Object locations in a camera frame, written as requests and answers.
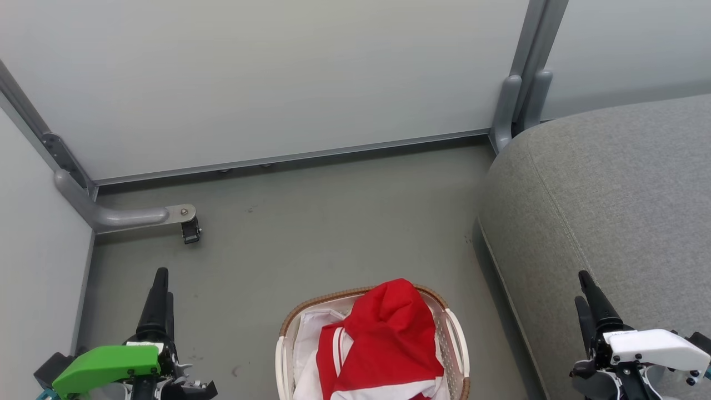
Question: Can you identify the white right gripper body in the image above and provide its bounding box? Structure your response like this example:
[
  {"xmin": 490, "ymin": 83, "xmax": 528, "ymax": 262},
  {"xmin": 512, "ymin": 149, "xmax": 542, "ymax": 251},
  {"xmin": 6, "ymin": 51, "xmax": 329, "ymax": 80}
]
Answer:
[{"xmin": 570, "ymin": 329, "xmax": 711, "ymax": 400}]

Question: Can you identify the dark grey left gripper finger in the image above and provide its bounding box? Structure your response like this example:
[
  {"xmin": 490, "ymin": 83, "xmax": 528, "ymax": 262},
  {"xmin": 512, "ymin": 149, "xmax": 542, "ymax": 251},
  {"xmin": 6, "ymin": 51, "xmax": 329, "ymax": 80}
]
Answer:
[
  {"xmin": 167, "ymin": 293, "xmax": 178, "ymax": 348},
  {"xmin": 136, "ymin": 268, "xmax": 169, "ymax": 341}
]

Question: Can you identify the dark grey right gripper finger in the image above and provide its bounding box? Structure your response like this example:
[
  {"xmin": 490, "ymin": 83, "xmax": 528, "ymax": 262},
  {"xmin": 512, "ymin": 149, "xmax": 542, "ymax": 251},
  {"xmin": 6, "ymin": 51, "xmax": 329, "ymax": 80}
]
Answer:
[
  {"xmin": 578, "ymin": 271, "xmax": 626, "ymax": 334},
  {"xmin": 574, "ymin": 296, "xmax": 597, "ymax": 357}
]

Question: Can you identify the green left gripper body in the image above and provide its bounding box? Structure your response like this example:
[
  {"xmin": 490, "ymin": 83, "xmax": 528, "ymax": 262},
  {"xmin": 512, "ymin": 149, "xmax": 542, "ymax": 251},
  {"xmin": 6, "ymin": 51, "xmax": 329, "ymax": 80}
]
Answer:
[{"xmin": 39, "ymin": 336, "xmax": 218, "ymax": 400}]

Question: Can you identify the red and white shirt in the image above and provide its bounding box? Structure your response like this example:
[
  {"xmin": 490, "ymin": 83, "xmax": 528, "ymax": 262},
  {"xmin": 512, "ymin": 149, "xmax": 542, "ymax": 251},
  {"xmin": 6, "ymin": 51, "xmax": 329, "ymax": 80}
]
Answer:
[{"xmin": 316, "ymin": 278, "xmax": 451, "ymax": 400}]

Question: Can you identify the grey fabric sofa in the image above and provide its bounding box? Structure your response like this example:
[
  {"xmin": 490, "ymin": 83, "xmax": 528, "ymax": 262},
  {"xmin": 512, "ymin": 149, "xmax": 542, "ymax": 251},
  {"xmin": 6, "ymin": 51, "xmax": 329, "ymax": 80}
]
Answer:
[{"xmin": 474, "ymin": 93, "xmax": 711, "ymax": 400}]

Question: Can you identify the black caster wheel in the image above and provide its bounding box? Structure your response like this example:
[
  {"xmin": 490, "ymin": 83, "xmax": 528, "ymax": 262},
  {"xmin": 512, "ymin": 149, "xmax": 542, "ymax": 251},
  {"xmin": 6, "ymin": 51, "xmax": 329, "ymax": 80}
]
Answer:
[{"xmin": 181, "ymin": 217, "xmax": 202, "ymax": 245}]

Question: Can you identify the long grey tube partition foot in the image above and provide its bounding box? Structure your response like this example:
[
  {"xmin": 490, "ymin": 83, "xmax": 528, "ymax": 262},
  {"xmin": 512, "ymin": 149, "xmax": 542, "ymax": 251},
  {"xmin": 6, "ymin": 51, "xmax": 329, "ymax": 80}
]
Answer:
[{"xmin": 53, "ymin": 169, "xmax": 197, "ymax": 234}]

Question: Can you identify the white plastic laundry basket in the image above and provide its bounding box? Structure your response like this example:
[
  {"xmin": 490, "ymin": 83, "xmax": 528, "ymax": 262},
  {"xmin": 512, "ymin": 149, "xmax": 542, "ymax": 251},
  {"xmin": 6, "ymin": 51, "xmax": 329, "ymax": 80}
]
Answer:
[{"xmin": 275, "ymin": 284, "xmax": 472, "ymax": 400}]

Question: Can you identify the white cloth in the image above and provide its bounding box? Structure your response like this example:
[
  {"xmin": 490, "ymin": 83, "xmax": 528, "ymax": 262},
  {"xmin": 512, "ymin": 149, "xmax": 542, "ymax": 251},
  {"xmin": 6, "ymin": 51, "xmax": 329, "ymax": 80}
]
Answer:
[{"xmin": 293, "ymin": 308, "xmax": 348, "ymax": 400}]

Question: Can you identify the short grey partition foot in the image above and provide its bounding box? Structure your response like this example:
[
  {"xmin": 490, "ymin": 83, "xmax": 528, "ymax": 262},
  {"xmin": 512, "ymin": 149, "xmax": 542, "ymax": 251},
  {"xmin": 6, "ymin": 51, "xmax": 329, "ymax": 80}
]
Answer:
[
  {"xmin": 522, "ymin": 69, "xmax": 554, "ymax": 132},
  {"xmin": 489, "ymin": 74, "xmax": 523, "ymax": 154}
]

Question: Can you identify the grey corner partition post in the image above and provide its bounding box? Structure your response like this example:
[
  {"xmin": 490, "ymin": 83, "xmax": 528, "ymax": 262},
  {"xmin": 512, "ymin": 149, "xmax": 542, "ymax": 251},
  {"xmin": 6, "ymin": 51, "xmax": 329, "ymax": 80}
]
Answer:
[{"xmin": 0, "ymin": 58, "xmax": 99, "ymax": 202}]

